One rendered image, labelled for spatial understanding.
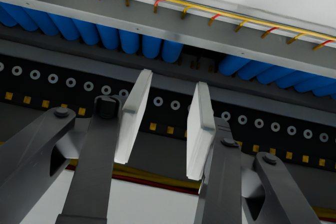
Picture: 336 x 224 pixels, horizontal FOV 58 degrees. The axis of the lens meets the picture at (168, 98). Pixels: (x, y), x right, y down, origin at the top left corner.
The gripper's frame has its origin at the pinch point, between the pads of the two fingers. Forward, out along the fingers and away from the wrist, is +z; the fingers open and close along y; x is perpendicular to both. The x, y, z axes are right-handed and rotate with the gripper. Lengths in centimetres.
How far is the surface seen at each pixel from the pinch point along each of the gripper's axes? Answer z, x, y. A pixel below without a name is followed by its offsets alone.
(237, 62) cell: 10.2, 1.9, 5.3
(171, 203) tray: 0.4, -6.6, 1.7
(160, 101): 16.3, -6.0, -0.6
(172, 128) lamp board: 14.9, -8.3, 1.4
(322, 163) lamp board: 15.4, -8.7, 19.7
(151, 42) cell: 9.7, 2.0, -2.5
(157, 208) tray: 0.1, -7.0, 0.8
